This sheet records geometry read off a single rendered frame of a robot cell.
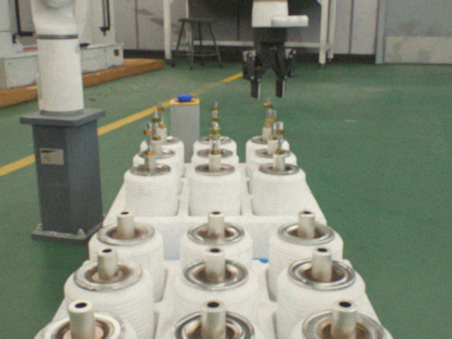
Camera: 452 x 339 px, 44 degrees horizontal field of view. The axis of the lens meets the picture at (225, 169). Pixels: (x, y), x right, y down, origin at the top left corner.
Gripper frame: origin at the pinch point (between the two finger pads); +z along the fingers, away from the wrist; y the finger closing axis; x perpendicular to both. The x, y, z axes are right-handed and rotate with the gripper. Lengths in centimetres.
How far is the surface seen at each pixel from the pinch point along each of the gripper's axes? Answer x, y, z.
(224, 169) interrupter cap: 12.9, 22.0, 10.7
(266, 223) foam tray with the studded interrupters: 23.5, 20.8, 18.3
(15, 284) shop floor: -15, 54, 36
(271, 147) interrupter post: 10.1, 7.9, 9.3
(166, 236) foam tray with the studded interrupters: 13.2, 34.9, 20.5
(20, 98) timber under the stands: -245, -22, 33
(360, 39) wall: -295, -387, 13
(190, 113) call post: -21.6, 6.2, 6.9
